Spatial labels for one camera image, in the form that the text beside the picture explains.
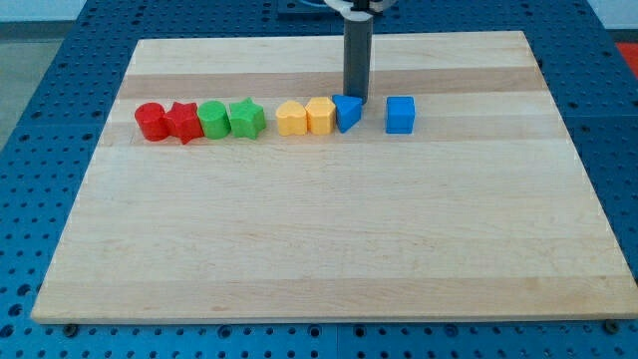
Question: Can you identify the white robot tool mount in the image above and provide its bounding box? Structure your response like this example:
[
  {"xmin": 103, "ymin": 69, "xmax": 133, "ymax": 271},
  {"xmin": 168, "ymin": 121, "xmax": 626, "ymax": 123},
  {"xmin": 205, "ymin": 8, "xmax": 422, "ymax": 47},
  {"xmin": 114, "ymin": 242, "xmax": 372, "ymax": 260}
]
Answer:
[{"xmin": 324, "ymin": 0, "xmax": 397, "ymax": 21}]

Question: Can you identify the yellow heart block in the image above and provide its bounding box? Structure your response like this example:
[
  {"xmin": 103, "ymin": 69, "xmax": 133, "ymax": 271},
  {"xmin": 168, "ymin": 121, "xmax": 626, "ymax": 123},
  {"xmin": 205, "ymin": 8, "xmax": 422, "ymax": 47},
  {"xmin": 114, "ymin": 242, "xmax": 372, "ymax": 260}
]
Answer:
[{"xmin": 275, "ymin": 100, "xmax": 308, "ymax": 136}]

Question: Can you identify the blue triangle block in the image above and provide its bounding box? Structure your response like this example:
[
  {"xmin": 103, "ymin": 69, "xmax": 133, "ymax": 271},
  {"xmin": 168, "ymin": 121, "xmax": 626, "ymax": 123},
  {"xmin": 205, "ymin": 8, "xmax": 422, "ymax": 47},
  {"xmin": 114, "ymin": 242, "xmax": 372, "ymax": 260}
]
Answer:
[{"xmin": 332, "ymin": 95, "xmax": 363, "ymax": 133}]

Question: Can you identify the green star block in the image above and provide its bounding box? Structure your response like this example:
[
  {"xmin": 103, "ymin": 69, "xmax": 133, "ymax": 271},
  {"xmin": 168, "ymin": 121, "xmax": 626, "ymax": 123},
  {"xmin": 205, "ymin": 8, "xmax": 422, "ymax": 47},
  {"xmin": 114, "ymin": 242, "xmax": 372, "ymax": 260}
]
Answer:
[{"xmin": 229, "ymin": 98, "xmax": 266, "ymax": 140}]

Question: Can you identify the wooden board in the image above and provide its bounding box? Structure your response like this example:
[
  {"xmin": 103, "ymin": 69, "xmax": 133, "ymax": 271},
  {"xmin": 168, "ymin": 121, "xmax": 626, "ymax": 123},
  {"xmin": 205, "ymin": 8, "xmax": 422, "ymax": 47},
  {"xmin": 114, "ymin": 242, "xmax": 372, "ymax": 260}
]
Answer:
[{"xmin": 32, "ymin": 31, "xmax": 637, "ymax": 324}]

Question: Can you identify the red star block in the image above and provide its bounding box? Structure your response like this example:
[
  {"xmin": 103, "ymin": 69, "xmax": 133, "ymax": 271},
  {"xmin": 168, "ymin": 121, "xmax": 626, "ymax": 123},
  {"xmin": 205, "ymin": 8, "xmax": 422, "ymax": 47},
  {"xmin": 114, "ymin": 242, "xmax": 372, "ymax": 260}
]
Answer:
[{"xmin": 164, "ymin": 102, "xmax": 204, "ymax": 145}]

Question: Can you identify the green cylinder block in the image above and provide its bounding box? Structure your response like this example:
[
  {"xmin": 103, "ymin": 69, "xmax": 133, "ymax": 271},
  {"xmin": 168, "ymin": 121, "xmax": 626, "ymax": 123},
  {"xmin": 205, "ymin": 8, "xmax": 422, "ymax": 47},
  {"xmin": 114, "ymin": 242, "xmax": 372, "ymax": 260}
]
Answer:
[{"xmin": 197, "ymin": 101, "xmax": 230, "ymax": 140}]

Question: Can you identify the red cylinder block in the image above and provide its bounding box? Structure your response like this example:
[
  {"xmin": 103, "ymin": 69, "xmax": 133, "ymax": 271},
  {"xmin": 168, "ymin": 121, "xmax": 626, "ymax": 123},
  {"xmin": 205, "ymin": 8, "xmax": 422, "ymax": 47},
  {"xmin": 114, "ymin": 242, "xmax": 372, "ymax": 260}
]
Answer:
[{"xmin": 134, "ymin": 102, "xmax": 169, "ymax": 142}]

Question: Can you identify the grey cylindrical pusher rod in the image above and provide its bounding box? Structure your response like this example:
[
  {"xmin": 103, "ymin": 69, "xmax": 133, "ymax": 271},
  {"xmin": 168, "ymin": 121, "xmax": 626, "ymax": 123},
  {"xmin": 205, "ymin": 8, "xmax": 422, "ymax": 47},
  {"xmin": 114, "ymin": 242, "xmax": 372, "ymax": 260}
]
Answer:
[{"xmin": 343, "ymin": 18, "xmax": 373, "ymax": 104}]

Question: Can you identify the blue cube block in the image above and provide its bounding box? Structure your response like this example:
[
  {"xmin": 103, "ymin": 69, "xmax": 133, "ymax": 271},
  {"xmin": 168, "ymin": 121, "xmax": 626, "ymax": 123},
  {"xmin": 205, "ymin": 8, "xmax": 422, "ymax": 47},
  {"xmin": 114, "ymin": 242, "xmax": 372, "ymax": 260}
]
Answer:
[{"xmin": 386, "ymin": 97, "xmax": 416, "ymax": 135}]

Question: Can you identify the yellow hexagon block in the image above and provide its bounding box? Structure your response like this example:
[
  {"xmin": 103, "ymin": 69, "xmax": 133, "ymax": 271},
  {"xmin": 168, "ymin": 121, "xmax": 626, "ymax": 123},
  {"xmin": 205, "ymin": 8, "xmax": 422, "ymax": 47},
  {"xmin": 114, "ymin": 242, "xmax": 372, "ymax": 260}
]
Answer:
[{"xmin": 305, "ymin": 97, "xmax": 336, "ymax": 135}]

